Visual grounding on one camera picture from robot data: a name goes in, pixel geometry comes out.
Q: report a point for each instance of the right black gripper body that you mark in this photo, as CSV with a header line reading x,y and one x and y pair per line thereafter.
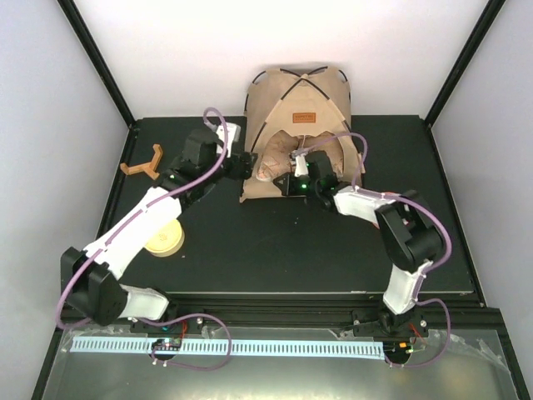
x,y
296,190

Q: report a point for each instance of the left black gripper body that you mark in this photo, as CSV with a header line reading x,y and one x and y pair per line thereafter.
x,y
236,172

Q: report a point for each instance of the floral beige cushion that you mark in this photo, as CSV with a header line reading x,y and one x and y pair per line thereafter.
x,y
275,160

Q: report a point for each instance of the beige fabric pet tent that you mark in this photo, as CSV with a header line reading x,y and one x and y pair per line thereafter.
x,y
353,169

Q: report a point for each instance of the wooden bowl stand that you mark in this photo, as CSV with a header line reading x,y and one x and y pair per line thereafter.
x,y
148,168

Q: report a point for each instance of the yellow pet bowl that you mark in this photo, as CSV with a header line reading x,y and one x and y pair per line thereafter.
x,y
167,241

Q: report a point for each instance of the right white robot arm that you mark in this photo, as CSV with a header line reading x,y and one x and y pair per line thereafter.
x,y
415,240

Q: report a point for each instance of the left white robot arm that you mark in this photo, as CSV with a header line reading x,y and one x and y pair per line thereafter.
x,y
94,289

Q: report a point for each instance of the small green circuit board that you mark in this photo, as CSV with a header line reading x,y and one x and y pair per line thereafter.
x,y
167,344

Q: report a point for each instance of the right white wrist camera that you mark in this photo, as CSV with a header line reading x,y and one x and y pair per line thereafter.
x,y
298,159

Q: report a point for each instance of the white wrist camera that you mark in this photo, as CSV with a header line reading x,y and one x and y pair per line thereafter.
x,y
298,159
227,135

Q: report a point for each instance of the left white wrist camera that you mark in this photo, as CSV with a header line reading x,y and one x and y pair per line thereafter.
x,y
227,135

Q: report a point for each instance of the light blue slotted cable duct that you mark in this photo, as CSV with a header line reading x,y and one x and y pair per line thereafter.
x,y
235,347

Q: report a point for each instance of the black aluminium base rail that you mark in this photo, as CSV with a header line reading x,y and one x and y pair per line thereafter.
x,y
365,315

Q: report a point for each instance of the left black frame post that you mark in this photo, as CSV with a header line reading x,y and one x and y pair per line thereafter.
x,y
84,36

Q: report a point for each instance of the black frame post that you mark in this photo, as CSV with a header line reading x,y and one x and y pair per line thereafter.
x,y
478,33
84,36

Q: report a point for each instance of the right black frame post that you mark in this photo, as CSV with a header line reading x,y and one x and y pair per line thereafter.
x,y
478,33

